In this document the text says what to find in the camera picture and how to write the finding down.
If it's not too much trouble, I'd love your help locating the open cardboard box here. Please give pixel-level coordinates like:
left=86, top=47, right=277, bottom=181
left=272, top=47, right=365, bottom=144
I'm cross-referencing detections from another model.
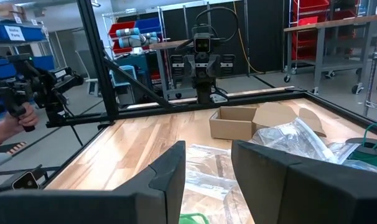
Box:
left=208, top=101, right=328, bottom=141

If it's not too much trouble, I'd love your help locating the cardboard box on shelf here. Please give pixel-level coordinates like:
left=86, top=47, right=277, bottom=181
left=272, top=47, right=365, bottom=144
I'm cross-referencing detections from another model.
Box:
left=0, top=2, right=27, bottom=22

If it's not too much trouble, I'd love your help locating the green rubber band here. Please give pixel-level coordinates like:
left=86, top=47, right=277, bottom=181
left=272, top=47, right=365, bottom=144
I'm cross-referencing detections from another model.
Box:
left=179, top=213, right=210, bottom=224

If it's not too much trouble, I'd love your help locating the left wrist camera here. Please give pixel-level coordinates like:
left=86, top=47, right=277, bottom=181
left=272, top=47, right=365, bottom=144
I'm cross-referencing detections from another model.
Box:
left=193, top=32, right=212, bottom=54

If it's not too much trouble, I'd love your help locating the grey wooden top table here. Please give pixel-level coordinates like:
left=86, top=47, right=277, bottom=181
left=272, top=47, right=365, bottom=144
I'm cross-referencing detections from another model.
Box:
left=149, top=39, right=194, bottom=101

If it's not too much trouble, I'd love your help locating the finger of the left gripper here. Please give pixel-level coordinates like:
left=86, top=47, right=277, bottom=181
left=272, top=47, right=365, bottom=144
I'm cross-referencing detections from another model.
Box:
left=207, top=54, right=221, bottom=78
left=184, top=54, right=197, bottom=78

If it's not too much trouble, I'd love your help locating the small dark round container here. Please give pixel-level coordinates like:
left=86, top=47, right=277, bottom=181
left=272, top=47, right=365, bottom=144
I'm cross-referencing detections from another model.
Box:
left=345, top=123, right=377, bottom=170

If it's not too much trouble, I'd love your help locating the person's hand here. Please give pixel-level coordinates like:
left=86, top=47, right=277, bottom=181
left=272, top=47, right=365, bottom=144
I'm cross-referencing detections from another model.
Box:
left=3, top=102, right=39, bottom=133

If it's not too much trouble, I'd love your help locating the blue storage bin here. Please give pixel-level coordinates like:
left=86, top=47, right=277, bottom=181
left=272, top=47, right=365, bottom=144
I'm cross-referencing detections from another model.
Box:
left=134, top=17, right=162, bottom=34

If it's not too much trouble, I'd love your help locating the clear zip bag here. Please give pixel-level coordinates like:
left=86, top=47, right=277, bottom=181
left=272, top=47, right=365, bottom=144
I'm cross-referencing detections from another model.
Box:
left=249, top=117, right=360, bottom=164
left=179, top=186, right=255, bottom=224
left=184, top=143, right=239, bottom=202
left=342, top=158, right=377, bottom=175

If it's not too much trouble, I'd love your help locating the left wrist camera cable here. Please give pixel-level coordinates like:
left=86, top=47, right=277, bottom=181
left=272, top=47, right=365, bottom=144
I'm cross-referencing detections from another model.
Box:
left=175, top=6, right=240, bottom=50

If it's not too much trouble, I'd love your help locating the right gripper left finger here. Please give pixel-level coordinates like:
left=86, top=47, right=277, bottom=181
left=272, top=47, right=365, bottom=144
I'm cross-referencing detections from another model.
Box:
left=0, top=140, right=187, bottom=224

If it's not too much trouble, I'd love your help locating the black bracket white plate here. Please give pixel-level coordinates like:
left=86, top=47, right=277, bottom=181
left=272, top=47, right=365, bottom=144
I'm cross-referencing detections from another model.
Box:
left=0, top=164, right=49, bottom=191

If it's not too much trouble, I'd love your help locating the blue labelled shelf bin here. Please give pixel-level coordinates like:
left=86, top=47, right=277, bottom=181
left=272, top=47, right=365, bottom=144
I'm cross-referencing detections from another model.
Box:
left=0, top=23, right=47, bottom=43

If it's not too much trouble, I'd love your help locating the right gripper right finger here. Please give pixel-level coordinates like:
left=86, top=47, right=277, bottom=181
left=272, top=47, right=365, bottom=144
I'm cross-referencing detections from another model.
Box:
left=231, top=139, right=377, bottom=224

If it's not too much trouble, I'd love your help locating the wooden top rolling workbench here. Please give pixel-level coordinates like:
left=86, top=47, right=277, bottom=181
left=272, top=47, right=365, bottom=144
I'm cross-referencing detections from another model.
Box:
left=283, top=14, right=377, bottom=95

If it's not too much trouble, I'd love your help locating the red storage bin stack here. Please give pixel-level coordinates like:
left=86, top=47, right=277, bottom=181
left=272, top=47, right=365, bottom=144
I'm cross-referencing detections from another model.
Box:
left=291, top=0, right=357, bottom=60

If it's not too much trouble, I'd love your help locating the yellow wall cable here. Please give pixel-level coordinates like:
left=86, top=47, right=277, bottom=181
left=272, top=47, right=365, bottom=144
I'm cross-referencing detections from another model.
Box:
left=233, top=0, right=264, bottom=75

